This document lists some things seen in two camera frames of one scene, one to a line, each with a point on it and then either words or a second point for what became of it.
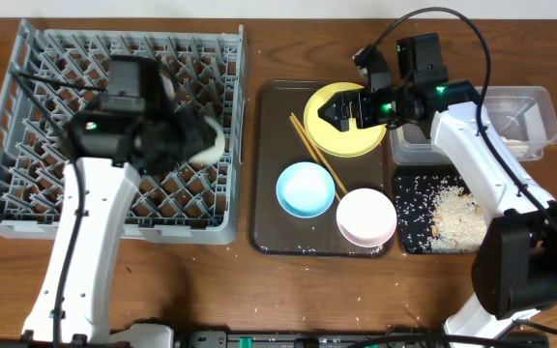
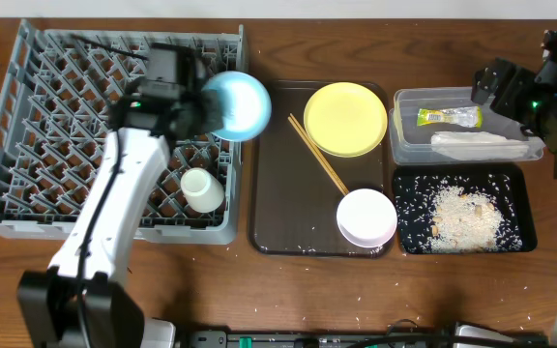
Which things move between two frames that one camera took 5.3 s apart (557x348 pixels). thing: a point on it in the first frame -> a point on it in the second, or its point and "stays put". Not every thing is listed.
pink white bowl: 366,217 stays put
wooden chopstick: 320,154 stays put
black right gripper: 360,105 -> 518,79
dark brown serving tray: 278,139 stays put
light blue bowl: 305,189 -> 249,102
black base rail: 343,339 stays put
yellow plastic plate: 354,142 stays put
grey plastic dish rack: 53,73 stays put
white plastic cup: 199,137 -> 201,190
